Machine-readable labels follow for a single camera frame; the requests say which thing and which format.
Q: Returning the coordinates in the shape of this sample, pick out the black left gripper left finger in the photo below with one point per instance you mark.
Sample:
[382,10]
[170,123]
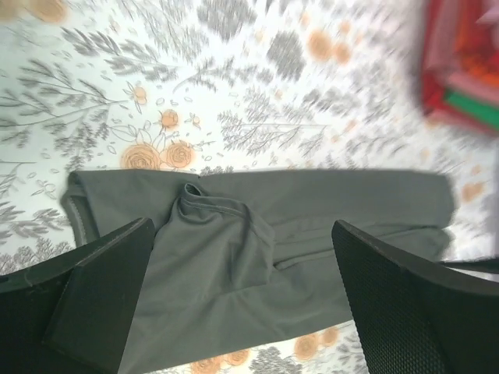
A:
[72,313]

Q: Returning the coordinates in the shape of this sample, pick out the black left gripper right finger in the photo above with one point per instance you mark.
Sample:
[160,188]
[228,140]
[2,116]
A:
[413,315]

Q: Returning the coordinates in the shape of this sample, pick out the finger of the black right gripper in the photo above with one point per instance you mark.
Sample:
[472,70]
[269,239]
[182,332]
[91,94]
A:
[485,265]

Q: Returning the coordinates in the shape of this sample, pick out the dark grey t shirt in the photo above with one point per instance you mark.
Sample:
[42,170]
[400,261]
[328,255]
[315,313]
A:
[245,259]

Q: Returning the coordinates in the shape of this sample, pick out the green folded shirt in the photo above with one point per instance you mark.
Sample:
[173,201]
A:
[485,113]

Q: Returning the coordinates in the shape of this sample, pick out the salmon folded shirt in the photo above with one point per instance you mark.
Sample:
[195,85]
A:
[463,82]

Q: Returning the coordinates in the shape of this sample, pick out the orange folded shirt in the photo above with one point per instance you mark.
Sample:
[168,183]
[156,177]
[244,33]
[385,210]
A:
[476,51]

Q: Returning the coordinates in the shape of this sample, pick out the red folded shirt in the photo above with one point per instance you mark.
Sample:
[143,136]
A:
[441,28]

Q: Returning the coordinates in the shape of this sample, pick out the floral table mat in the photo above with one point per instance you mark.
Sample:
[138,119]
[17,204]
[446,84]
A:
[213,87]

